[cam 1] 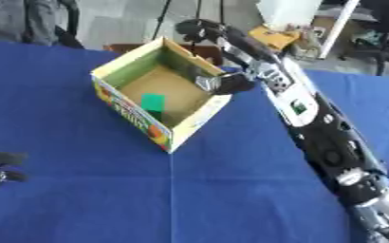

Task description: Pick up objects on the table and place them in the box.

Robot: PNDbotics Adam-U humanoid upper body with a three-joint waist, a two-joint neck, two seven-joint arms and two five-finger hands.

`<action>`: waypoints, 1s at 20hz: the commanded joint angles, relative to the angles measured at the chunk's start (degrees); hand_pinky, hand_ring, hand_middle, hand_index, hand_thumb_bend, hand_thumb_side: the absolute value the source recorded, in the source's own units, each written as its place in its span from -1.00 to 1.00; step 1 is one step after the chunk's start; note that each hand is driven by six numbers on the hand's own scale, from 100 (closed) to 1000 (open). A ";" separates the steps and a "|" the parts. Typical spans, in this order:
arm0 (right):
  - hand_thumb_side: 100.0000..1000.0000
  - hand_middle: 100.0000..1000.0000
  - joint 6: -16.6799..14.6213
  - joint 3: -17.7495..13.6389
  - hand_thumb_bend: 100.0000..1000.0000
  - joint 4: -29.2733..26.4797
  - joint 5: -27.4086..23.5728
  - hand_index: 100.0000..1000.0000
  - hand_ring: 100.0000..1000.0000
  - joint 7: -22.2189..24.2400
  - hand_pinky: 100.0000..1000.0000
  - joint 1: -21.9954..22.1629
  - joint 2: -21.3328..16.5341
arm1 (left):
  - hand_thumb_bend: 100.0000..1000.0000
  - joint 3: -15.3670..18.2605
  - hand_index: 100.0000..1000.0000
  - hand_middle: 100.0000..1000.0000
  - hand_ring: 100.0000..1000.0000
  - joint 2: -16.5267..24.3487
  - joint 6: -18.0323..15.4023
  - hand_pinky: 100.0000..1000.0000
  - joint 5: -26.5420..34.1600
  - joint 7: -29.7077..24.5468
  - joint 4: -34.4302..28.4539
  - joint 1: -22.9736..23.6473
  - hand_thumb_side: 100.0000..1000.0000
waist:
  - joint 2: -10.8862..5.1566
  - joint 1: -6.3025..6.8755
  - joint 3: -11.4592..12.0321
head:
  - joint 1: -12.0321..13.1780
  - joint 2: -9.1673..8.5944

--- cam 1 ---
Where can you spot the cardboard box with green inside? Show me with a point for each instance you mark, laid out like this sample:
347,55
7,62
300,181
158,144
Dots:
173,129

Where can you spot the green rectangular block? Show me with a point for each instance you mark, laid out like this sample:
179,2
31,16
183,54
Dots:
153,102

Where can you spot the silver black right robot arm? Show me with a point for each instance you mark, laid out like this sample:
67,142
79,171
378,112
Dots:
325,139

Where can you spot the white board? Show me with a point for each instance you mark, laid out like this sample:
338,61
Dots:
292,12

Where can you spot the yellow box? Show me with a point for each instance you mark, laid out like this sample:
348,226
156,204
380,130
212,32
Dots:
272,37

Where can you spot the black tripod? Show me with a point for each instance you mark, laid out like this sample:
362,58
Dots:
162,17

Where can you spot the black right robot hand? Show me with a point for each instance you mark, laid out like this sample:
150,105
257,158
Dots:
247,44

